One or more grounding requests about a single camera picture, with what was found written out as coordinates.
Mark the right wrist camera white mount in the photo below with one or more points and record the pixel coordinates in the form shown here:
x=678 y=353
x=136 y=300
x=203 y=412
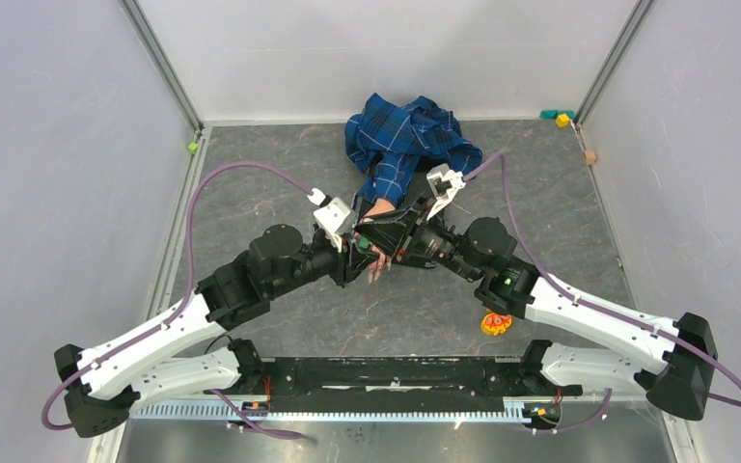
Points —
x=444 y=184

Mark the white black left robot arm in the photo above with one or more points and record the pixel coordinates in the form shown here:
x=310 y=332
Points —
x=103 y=385

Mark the teal block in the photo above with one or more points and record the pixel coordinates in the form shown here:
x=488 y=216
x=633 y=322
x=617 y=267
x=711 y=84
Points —
x=552 y=114

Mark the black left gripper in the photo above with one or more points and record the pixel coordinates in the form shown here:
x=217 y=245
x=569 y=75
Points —
x=350 y=261

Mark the blue plaid shirt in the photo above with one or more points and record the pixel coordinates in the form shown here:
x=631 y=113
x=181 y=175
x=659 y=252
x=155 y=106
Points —
x=386 y=143

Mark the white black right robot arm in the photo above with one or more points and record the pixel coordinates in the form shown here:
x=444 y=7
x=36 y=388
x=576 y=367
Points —
x=666 y=360

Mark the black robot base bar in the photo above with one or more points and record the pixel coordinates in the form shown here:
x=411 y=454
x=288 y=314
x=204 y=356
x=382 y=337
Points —
x=394 y=384

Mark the black ribbed block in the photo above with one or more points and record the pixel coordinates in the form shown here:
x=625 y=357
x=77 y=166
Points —
x=421 y=182

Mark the white cap nail polish bottle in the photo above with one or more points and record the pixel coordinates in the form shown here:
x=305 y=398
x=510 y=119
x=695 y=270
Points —
x=363 y=243

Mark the yellow cube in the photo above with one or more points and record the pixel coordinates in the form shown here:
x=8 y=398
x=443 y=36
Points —
x=562 y=119

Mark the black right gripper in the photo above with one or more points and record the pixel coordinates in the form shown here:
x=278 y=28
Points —
x=389 y=235

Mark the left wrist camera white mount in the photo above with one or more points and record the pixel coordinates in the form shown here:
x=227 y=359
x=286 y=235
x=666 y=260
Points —
x=335 y=217

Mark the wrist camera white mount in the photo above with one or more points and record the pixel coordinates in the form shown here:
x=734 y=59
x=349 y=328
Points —
x=335 y=217
x=444 y=184

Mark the yellow orange toy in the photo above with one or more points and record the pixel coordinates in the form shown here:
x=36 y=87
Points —
x=494 y=324

